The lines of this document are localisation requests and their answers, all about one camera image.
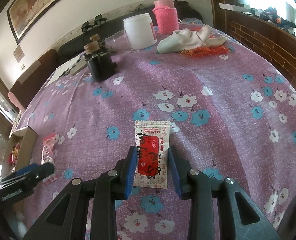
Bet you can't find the white crumpled cloth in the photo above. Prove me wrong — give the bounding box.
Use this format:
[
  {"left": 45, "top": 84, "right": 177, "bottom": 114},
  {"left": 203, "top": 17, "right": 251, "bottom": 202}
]
[{"left": 157, "top": 24, "right": 226, "bottom": 54}]

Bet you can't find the purple floral tablecloth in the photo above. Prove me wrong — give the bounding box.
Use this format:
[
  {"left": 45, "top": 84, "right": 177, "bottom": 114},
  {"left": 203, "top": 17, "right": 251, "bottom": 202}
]
[{"left": 19, "top": 38, "right": 296, "bottom": 239}]

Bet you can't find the maroon armchair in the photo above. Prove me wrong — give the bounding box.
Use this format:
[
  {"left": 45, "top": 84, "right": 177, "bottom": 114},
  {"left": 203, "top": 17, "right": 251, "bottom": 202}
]
[{"left": 8, "top": 49, "right": 58, "bottom": 113}]

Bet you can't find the white plastic jar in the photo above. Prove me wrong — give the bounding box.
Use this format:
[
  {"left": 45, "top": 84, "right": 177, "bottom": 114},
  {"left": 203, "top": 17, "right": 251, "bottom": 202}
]
[{"left": 123, "top": 13, "right": 157, "bottom": 50}]

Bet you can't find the red shiny wrapper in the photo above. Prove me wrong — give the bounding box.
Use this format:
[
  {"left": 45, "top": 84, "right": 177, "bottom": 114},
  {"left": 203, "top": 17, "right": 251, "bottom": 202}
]
[{"left": 179, "top": 45, "right": 229, "bottom": 57}]

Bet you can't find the black pen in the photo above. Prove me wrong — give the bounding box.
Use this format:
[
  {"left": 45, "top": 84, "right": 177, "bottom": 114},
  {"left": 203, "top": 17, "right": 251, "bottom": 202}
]
[{"left": 59, "top": 64, "right": 78, "bottom": 78}]

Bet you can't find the pink sleeved bottle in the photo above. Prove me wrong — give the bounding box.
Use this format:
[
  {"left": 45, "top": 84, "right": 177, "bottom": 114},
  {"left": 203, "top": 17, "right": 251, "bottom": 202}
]
[{"left": 153, "top": 0, "right": 179, "bottom": 35}]

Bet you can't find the clear plastic bottle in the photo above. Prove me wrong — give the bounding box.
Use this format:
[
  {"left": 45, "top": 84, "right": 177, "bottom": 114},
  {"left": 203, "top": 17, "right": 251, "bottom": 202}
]
[{"left": 104, "top": 30, "right": 130, "bottom": 52}]

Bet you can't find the white red sauce packet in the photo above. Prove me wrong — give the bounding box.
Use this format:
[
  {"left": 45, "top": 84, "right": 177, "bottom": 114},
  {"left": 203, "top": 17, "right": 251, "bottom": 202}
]
[{"left": 133, "top": 121, "right": 170, "bottom": 189}]

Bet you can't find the framed wall picture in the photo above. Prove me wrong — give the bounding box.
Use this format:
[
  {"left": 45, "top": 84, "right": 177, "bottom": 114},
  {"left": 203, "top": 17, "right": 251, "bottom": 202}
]
[{"left": 7, "top": 0, "right": 60, "bottom": 43}]

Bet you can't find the brown cardboard box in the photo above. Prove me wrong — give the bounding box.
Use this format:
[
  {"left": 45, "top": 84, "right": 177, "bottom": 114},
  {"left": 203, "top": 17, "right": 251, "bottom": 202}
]
[{"left": 1, "top": 126, "right": 37, "bottom": 177}]

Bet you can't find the wooden brown cabinet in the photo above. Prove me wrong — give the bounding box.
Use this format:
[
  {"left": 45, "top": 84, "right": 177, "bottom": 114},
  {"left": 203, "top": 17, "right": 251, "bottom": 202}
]
[{"left": 211, "top": 0, "right": 296, "bottom": 89}]

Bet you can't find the white lined notepad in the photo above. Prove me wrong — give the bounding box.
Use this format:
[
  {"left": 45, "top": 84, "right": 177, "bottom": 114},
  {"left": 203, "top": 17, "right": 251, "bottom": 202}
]
[{"left": 44, "top": 55, "right": 81, "bottom": 87}]

